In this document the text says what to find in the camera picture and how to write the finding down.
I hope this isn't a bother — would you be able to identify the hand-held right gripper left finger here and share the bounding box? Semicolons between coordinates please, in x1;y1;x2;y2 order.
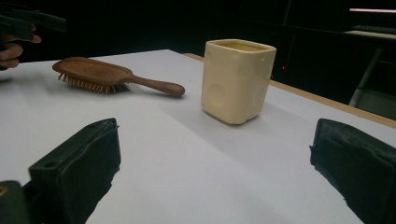
28;118;121;224

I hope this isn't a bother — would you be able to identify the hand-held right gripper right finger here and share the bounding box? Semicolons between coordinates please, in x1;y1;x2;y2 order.
309;118;396;224

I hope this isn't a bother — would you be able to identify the wooden hairbrush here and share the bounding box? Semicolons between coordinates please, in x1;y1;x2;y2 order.
51;56;186;97

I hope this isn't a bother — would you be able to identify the cream square ceramic cup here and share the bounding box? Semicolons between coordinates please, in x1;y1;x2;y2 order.
200;38;277;126

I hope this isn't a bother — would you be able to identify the metal stand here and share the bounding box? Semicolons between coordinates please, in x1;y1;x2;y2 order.
348;46;384;107

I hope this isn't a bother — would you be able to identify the dark keyboard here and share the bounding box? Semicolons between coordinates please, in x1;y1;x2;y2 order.
351;24;396;35

